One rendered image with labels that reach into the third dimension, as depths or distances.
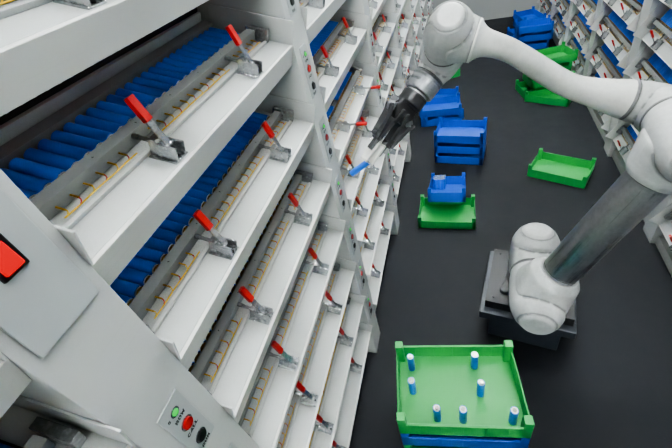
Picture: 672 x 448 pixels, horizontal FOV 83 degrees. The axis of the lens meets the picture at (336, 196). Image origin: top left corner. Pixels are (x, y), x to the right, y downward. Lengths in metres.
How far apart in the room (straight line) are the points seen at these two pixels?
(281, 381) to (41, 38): 0.75
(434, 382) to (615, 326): 0.97
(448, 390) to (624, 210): 0.62
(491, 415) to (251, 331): 0.64
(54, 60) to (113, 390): 0.33
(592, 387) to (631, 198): 0.84
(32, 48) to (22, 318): 0.23
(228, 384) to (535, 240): 1.08
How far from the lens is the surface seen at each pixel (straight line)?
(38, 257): 0.41
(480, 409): 1.13
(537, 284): 1.30
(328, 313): 1.20
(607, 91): 1.17
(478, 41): 0.98
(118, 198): 0.50
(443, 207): 2.29
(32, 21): 0.47
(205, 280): 0.62
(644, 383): 1.83
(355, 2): 1.55
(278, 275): 0.83
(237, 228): 0.68
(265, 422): 0.90
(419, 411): 1.12
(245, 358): 0.75
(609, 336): 1.89
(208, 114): 0.63
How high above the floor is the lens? 1.53
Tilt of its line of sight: 38 degrees down
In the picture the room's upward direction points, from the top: 15 degrees counter-clockwise
